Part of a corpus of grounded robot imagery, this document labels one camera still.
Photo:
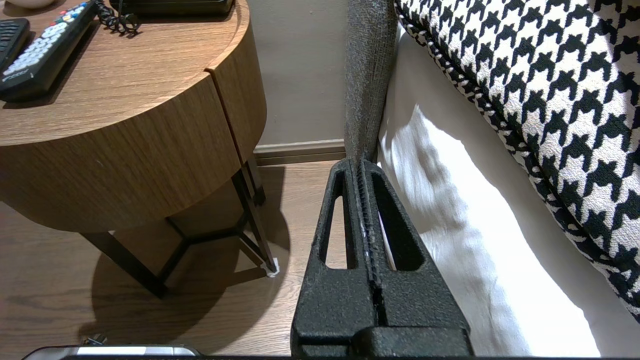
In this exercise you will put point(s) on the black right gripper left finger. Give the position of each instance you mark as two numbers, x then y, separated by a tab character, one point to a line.
330	300

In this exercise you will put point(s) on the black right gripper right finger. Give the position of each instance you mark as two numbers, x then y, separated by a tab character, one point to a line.
415	300

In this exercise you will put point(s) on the black remote with diamond pad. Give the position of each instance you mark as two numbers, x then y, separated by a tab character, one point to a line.
10	40

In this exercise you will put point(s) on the white bedding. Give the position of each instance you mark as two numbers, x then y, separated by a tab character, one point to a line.
475	225

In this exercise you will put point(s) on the grey brown baseboard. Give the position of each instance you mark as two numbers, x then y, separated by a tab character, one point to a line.
300	151

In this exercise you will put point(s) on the grey fabric headboard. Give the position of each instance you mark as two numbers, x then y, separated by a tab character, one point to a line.
367	75

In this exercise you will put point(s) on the black white houndstooth pillow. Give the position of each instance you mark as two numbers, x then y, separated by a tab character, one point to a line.
550	100

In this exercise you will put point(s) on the round wooden side table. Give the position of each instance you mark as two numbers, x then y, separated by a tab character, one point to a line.
150	75

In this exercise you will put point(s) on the black and white desk telephone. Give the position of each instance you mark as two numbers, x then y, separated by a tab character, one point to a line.
170	5

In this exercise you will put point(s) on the white round bowl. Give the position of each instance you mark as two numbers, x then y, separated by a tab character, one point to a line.
30	3

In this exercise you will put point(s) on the black metal table leg frame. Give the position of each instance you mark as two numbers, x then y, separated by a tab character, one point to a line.
250	215

